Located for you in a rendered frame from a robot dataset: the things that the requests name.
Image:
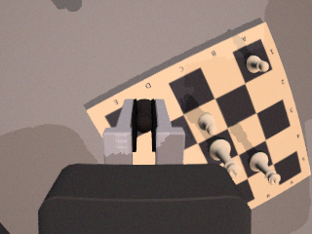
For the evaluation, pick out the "chessboard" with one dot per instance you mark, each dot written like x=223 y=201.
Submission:
x=253 y=112

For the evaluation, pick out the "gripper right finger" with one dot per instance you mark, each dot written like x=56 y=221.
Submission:
x=167 y=141

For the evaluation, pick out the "white pawn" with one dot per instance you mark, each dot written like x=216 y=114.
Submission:
x=254 y=64
x=207 y=121

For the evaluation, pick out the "black pawn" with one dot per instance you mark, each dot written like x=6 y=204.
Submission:
x=144 y=117

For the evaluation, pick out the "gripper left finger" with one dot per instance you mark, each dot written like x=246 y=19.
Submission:
x=120 y=142

